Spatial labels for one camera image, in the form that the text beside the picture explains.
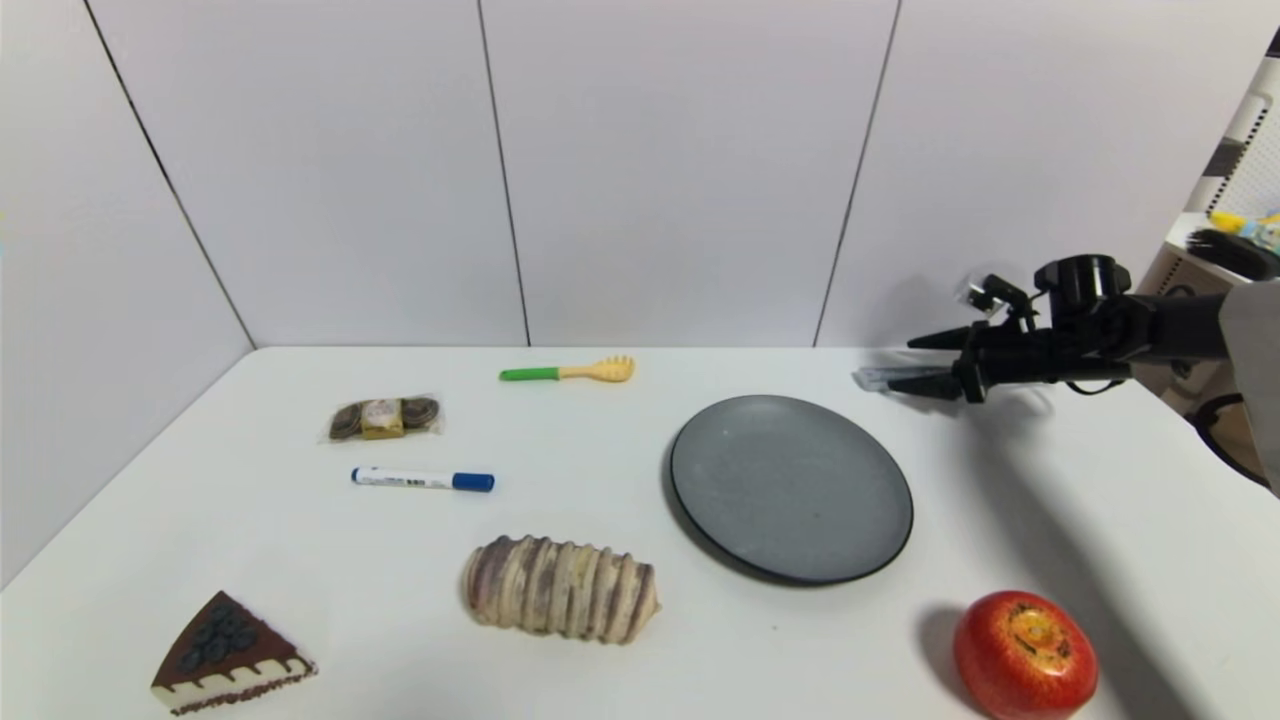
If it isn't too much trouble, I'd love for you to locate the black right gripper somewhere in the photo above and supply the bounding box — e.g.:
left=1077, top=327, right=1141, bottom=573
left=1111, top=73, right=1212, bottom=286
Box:
left=885, top=320, right=1058, bottom=404

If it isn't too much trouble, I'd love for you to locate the small gray rectangular case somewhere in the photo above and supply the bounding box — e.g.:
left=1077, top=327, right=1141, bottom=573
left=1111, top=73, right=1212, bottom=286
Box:
left=853, top=366, right=929, bottom=393

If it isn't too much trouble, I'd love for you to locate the gray round plate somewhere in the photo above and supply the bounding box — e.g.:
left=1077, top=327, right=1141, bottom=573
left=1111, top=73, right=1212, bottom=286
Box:
left=669, top=394, right=915, bottom=586

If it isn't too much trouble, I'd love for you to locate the beige perforated side panel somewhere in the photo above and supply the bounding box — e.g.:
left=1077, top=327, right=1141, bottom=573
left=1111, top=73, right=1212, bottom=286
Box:
left=1135, top=245, right=1241, bottom=401

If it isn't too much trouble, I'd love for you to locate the white desk shelf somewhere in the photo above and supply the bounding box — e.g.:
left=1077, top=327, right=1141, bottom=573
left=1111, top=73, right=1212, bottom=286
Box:
left=1165, top=212, right=1280, bottom=286

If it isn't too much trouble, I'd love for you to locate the red apple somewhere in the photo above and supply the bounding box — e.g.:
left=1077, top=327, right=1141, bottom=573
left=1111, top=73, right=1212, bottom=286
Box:
left=953, top=590, right=1099, bottom=720

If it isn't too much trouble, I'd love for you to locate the black bristle brush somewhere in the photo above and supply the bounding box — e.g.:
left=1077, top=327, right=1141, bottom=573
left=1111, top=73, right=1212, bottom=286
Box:
left=1187, top=228, right=1280, bottom=281

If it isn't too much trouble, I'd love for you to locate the yellow and blue toy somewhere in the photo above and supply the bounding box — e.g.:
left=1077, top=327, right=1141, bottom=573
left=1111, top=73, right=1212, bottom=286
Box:
left=1208, top=210, right=1280, bottom=251

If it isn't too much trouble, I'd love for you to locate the white pegboard panel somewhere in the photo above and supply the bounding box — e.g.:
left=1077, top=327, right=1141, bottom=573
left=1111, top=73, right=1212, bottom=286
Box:
left=1185, top=60, right=1280, bottom=216

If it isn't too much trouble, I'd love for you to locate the purple striped bread roll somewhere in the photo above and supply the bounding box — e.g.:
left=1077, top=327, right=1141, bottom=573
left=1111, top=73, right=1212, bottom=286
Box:
left=463, top=534, right=662, bottom=645

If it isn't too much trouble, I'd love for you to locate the white marker with blue cap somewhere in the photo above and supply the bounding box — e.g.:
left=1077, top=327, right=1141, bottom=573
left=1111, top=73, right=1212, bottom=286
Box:
left=351, top=466, right=496, bottom=493

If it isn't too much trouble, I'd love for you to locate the wrapped chocolate candy pack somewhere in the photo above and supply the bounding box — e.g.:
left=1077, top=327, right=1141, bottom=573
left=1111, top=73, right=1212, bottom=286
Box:
left=322, top=394, right=447, bottom=444

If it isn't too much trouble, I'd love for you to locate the chocolate cake slice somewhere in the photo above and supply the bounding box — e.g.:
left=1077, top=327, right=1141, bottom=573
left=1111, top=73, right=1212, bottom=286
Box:
left=151, top=590, right=319, bottom=715

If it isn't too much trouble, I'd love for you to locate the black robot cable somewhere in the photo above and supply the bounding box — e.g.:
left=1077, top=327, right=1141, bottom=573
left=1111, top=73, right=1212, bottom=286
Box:
left=1194, top=392, right=1273, bottom=489

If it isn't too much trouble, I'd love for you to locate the yellow toy fork green handle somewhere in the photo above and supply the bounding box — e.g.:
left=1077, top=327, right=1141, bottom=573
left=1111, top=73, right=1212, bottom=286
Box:
left=500, top=355, right=637, bottom=384

